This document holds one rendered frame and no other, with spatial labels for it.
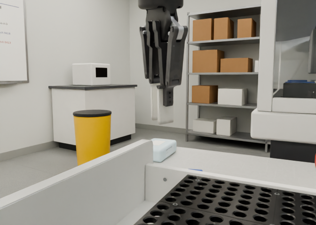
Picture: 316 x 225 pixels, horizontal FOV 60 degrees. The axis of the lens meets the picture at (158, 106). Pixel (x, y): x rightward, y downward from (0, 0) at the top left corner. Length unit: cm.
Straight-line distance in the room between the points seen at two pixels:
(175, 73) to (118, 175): 18
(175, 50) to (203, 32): 388
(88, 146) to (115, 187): 258
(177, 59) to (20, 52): 357
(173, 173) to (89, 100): 335
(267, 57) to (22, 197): 92
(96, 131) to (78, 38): 207
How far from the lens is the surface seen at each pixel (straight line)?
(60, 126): 411
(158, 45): 46
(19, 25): 399
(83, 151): 299
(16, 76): 390
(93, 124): 288
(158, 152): 87
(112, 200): 38
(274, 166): 92
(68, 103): 391
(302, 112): 106
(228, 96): 411
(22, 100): 396
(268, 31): 106
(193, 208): 29
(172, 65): 44
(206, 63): 426
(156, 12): 47
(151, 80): 50
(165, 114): 49
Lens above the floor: 103
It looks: 6 degrees down
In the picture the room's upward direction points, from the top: straight up
